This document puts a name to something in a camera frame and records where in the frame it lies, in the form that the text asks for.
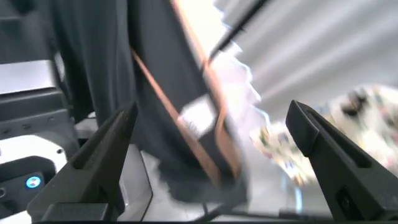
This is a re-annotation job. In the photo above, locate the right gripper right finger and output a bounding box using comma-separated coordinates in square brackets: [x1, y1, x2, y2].
[285, 99, 398, 222]

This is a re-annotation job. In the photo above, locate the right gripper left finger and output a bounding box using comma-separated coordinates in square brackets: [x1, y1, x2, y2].
[27, 101, 139, 222]

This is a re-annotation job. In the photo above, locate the cream printed garment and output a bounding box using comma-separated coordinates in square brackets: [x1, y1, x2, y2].
[249, 83, 398, 188]

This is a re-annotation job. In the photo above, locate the dark grey garment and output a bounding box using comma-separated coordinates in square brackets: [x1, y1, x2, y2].
[51, 0, 250, 207]

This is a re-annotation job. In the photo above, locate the pink clothes hanger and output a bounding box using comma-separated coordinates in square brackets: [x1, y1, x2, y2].
[130, 0, 244, 188]

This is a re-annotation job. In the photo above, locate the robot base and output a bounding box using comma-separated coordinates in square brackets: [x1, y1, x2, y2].
[0, 0, 154, 222]

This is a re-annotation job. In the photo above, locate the white curtain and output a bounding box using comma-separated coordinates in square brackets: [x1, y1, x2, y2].
[213, 0, 398, 123]

